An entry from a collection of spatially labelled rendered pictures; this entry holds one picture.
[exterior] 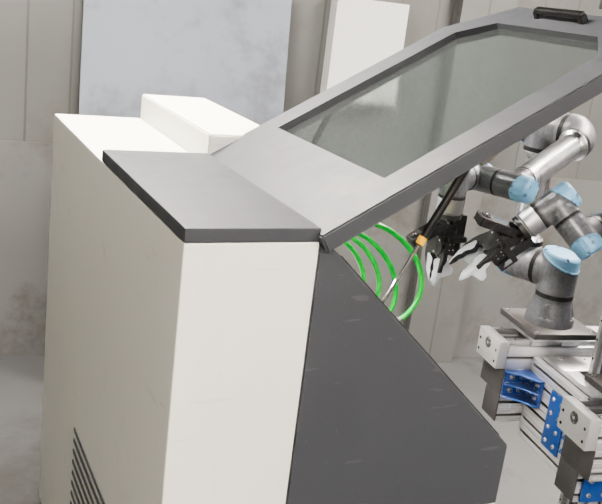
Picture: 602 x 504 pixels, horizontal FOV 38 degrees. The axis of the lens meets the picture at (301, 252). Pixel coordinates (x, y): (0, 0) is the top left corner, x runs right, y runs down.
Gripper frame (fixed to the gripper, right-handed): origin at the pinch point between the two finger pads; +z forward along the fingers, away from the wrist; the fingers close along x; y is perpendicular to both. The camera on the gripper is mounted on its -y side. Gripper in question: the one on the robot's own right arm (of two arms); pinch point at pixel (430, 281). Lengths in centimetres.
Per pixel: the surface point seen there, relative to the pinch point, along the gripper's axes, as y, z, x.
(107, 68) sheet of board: -46, -30, 210
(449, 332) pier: 151, 101, 187
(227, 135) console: -56, -35, 23
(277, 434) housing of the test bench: -65, 15, -47
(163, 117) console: -61, -32, 66
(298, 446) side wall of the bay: -60, 19, -47
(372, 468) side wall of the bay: -40, 27, -47
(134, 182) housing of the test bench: -89, -29, -10
